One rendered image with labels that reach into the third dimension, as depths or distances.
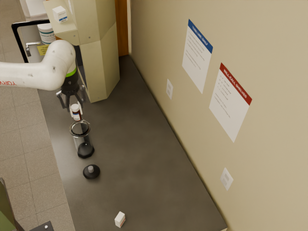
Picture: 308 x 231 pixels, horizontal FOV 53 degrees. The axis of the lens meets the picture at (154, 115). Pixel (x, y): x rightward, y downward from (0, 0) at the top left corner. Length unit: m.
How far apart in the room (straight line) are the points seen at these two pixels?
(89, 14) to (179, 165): 0.94
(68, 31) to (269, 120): 1.07
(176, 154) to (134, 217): 0.44
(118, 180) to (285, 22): 1.17
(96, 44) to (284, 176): 1.16
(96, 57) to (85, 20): 0.26
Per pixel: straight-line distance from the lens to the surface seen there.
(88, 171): 1.73
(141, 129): 1.91
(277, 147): 1.12
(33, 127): 3.26
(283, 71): 0.99
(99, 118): 1.97
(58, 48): 1.26
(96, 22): 1.69
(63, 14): 1.73
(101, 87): 1.99
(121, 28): 2.24
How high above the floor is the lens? 2.47
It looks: 51 degrees down
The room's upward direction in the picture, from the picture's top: 3 degrees clockwise
